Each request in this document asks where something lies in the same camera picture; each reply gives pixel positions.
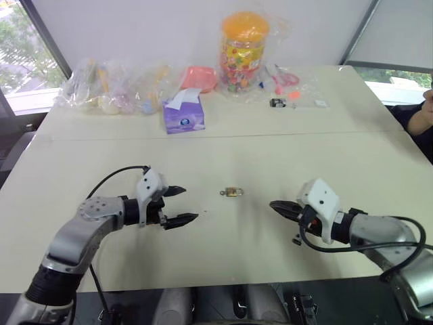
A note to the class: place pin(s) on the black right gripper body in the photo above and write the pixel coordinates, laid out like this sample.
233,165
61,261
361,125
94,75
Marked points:
310,223

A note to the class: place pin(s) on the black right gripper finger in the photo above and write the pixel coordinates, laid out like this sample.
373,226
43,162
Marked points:
287,215
284,205

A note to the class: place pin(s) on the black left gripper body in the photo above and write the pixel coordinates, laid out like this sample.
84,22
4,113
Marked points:
156,213

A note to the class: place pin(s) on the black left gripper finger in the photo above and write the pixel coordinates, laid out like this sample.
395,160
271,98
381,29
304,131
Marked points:
181,220
176,191

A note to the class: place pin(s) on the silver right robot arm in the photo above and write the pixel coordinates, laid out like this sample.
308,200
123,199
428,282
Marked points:
379,230

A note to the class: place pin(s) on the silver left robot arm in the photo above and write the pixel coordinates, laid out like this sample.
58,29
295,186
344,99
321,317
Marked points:
78,230

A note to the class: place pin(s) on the small brass padlock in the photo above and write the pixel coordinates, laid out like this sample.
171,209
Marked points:
234,192

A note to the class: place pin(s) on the purple tissue box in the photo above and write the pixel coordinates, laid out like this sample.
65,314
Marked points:
184,118

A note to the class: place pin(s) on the grey rounded robot leg shape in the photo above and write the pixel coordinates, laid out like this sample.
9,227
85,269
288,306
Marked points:
174,306
267,304

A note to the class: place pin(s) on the small black device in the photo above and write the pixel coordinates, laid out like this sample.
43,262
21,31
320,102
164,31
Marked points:
278,103

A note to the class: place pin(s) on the clear bag of yellow toys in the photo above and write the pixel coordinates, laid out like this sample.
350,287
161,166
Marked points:
155,88

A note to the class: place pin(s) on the small white square packet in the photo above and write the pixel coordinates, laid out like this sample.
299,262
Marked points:
321,103

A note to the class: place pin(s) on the small orange tag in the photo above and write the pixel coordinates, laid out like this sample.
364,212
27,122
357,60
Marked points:
295,94

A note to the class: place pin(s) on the pink plastic basket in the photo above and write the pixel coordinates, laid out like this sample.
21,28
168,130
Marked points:
199,78

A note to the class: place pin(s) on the clear bag with pink items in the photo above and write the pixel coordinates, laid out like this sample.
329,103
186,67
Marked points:
282,79

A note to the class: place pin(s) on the clear bag of pastel toys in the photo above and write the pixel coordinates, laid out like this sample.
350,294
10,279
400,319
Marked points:
94,88

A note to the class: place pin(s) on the person in dark clothing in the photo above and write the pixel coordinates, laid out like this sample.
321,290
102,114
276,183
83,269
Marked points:
419,125

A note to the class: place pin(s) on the orange-lidded candy jar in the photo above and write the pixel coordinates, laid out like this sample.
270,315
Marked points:
242,54

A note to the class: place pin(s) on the dark chair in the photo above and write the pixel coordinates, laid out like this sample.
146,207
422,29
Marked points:
13,149

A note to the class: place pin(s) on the clear plastic bag around jar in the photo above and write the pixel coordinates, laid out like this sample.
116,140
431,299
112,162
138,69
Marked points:
277,37

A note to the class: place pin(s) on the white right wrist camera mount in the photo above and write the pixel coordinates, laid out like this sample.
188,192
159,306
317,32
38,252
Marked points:
321,199

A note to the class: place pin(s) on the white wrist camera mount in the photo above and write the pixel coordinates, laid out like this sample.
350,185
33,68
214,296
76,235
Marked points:
149,186
321,199

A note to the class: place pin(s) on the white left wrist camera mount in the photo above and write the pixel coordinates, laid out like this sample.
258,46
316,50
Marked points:
149,186

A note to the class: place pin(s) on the black bracket under table edge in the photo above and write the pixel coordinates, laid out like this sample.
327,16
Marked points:
304,306

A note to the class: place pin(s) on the dark window frame post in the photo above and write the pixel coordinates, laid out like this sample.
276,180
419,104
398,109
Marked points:
47,37

